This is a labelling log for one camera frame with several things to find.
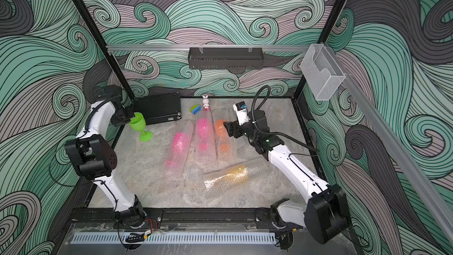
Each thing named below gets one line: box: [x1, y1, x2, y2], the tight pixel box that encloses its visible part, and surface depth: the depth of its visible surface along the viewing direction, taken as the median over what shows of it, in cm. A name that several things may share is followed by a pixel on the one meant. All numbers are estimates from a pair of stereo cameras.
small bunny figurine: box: [202, 95, 210, 109], surface depth 112 cm
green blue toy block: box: [189, 103, 202, 116], surface depth 116 cm
